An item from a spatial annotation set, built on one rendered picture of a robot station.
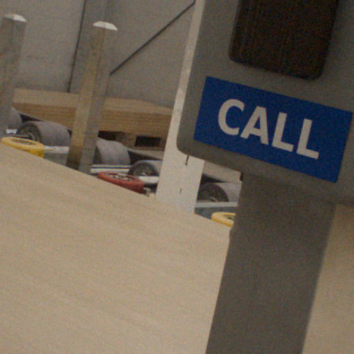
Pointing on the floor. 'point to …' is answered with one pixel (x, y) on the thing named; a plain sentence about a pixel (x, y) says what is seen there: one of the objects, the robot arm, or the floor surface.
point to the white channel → (181, 194)
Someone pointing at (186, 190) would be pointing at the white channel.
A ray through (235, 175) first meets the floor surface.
